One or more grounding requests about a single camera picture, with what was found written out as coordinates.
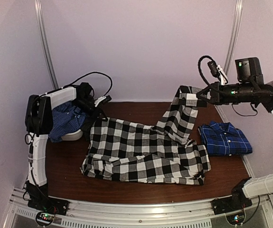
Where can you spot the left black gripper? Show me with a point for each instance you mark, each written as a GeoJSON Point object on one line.
{"type": "Point", "coordinates": [96, 113]}

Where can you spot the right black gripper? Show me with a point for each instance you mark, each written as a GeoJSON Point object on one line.
{"type": "Point", "coordinates": [216, 97]}

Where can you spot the black white checkered shirt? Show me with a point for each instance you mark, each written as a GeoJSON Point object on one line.
{"type": "Point", "coordinates": [124, 151]}

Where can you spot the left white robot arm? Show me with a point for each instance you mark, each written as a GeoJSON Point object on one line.
{"type": "Point", "coordinates": [39, 123]}

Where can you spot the black pinstripe shirt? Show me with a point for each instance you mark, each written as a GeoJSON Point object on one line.
{"type": "Point", "coordinates": [86, 128]}

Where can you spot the crumpled blue dotted shirt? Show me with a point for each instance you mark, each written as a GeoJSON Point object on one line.
{"type": "Point", "coordinates": [67, 118]}

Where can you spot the white tray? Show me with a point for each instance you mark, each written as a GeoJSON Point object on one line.
{"type": "Point", "coordinates": [72, 136]}

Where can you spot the folded blue plaid shirt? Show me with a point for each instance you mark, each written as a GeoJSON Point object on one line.
{"type": "Point", "coordinates": [223, 139]}

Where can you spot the left circuit board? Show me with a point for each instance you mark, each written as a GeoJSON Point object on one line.
{"type": "Point", "coordinates": [43, 218]}

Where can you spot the circuit board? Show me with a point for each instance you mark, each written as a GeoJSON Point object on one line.
{"type": "Point", "coordinates": [43, 218]}
{"type": "Point", "coordinates": [235, 219]}

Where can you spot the right circuit board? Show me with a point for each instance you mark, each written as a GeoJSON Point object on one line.
{"type": "Point", "coordinates": [235, 219]}

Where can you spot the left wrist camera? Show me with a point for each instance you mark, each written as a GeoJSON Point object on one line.
{"type": "Point", "coordinates": [85, 90]}

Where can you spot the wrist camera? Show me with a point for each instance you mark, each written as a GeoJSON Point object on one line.
{"type": "Point", "coordinates": [85, 90]}
{"type": "Point", "coordinates": [248, 70]}

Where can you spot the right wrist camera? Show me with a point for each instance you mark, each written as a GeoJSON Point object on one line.
{"type": "Point", "coordinates": [248, 70]}

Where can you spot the right aluminium frame post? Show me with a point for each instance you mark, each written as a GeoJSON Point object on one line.
{"type": "Point", "coordinates": [234, 34]}

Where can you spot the aluminium frame post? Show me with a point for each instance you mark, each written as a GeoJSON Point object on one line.
{"type": "Point", "coordinates": [234, 34]}
{"type": "Point", "coordinates": [44, 42]}

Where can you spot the left aluminium frame post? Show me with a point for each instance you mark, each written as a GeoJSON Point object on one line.
{"type": "Point", "coordinates": [44, 42]}

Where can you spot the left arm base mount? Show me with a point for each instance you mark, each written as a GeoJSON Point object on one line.
{"type": "Point", "coordinates": [49, 204]}

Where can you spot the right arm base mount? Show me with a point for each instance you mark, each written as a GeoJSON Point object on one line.
{"type": "Point", "coordinates": [229, 204]}

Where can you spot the front aluminium rail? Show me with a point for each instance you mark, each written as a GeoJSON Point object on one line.
{"type": "Point", "coordinates": [192, 214]}

